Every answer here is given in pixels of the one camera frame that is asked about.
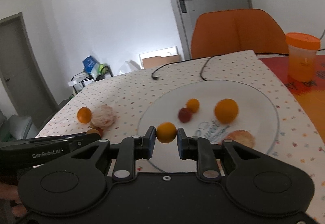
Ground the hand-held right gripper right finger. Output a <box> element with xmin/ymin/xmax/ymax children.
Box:
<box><xmin>177</xmin><ymin>127</ymin><xmax>280</xmax><ymax>180</ymax></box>

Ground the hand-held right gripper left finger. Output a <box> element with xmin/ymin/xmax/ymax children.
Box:
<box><xmin>51</xmin><ymin>126</ymin><xmax>156</xmax><ymax>181</ymax></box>

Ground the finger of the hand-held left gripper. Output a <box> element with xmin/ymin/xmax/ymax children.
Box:
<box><xmin>51</xmin><ymin>132</ymin><xmax>89</xmax><ymax>141</ymax></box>
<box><xmin>69</xmin><ymin>134</ymin><xmax>101</xmax><ymax>152</ymax></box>

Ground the small orange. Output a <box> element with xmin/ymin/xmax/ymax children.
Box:
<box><xmin>156</xmin><ymin>122</ymin><xmax>177</xmax><ymax>144</ymax></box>
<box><xmin>186</xmin><ymin>98</ymin><xmax>200</xmax><ymax>113</ymax></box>

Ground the large orange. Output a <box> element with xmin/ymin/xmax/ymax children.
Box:
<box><xmin>214</xmin><ymin>98</ymin><xmax>239</xmax><ymax>124</ymax></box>

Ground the peeled tangerine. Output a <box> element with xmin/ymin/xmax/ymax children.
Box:
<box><xmin>91</xmin><ymin>104</ymin><xmax>117</xmax><ymax>130</ymax></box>
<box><xmin>221</xmin><ymin>130</ymin><xmax>255</xmax><ymax>149</ymax></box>

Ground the white round plate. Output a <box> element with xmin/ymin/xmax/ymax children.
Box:
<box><xmin>137</xmin><ymin>80</ymin><xmax>281</xmax><ymax>174</ymax></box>

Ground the person's left hand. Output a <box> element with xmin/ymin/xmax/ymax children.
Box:
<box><xmin>0</xmin><ymin>176</ymin><xmax>27</xmax><ymax>218</ymax></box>

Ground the medium orange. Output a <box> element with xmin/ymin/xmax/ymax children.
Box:
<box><xmin>77</xmin><ymin>107</ymin><xmax>92</xmax><ymax>124</ymax></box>

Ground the grey cushion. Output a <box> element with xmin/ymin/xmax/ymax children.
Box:
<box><xmin>8</xmin><ymin>115</ymin><xmax>39</xmax><ymax>141</ymax></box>

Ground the floral dotted tablecloth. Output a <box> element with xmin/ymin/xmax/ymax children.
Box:
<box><xmin>36</xmin><ymin>49</ymin><xmax>325</xmax><ymax>179</ymax></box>

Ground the black metal rack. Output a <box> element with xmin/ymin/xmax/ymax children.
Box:
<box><xmin>71</xmin><ymin>65</ymin><xmax>115</xmax><ymax>95</ymax></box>

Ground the blue plastic bag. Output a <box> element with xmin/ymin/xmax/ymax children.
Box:
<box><xmin>82</xmin><ymin>55</ymin><xmax>102</xmax><ymax>75</ymax></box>

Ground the clear plastic bag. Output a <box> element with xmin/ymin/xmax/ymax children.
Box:
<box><xmin>118</xmin><ymin>60</ymin><xmax>139</xmax><ymax>76</ymax></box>

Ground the brown cardboard sheet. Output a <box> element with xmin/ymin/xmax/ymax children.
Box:
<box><xmin>142</xmin><ymin>54</ymin><xmax>182</xmax><ymax>70</ymax></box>

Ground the grey interior door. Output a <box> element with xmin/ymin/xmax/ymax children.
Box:
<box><xmin>0</xmin><ymin>12</ymin><xmax>59</xmax><ymax>129</ymax></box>

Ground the orange chair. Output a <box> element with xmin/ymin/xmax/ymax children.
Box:
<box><xmin>190</xmin><ymin>9</ymin><xmax>290</xmax><ymax>59</ymax></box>

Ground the red table mat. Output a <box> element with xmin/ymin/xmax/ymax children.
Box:
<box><xmin>258</xmin><ymin>50</ymin><xmax>325</xmax><ymax>146</ymax></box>

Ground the orange lidded plastic cup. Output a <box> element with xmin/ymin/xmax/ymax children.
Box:
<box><xmin>285</xmin><ymin>32</ymin><xmax>321</xmax><ymax>82</ymax></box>

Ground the black cable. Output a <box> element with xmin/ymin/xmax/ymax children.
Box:
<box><xmin>152</xmin><ymin>48</ymin><xmax>325</xmax><ymax>82</ymax></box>

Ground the white frame panel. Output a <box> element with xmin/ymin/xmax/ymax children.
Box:
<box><xmin>139</xmin><ymin>46</ymin><xmax>178</xmax><ymax>70</ymax></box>

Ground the grey door with handle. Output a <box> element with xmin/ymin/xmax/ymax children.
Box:
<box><xmin>165</xmin><ymin>0</ymin><xmax>252</xmax><ymax>61</ymax></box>

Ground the black door handle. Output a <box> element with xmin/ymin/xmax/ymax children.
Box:
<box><xmin>177</xmin><ymin>0</ymin><xmax>194</xmax><ymax>13</ymax></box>

